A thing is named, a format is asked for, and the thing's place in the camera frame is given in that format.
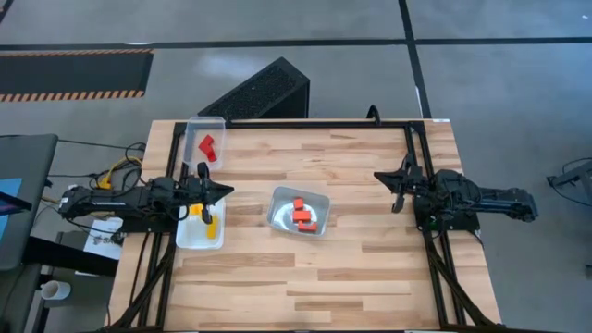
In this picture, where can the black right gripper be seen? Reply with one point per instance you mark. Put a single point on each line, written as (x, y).
(411, 182)

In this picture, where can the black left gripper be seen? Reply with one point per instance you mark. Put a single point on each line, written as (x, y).
(196, 192)

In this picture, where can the small yellow block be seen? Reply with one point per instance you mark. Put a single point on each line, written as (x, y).
(196, 210)

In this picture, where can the red rectangular block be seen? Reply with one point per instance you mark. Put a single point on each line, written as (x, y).
(206, 142)
(212, 156)

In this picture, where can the long yellow block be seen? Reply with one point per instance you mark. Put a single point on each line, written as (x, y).
(213, 227)

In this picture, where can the translucent square plastic bin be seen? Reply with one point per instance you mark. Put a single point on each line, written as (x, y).
(279, 217)

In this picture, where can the orange cube block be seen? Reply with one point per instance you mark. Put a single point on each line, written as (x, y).
(299, 203)

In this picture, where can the orange rectangular block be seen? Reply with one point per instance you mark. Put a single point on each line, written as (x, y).
(301, 215)

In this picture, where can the orange arch block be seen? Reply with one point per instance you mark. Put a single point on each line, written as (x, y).
(307, 226)

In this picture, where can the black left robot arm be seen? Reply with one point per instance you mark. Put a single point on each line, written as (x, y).
(106, 201)

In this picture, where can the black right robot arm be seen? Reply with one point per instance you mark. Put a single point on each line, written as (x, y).
(490, 201)

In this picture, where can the clear rectangular plastic bin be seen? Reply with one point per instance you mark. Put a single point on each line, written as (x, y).
(194, 152)

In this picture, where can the white plastic bin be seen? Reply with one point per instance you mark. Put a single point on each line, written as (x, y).
(194, 236)

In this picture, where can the black perforated case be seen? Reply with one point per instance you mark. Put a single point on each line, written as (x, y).
(259, 92)

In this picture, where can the white paper sheet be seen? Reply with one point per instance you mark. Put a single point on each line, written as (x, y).
(104, 242)

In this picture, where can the dark stand base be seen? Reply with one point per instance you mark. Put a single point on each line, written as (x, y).
(573, 178)

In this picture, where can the black hazard-striped floor mat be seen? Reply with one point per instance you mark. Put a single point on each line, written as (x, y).
(69, 71)

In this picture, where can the white cup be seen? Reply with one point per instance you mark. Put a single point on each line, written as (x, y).
(55, 290)

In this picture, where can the grey side desk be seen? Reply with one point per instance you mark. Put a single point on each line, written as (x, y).
(25, 199)

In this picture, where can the blue screen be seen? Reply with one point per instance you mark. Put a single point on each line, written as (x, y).
(7, 187)

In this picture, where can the black aluminium table frame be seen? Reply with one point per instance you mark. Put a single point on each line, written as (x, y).
(324, 124)

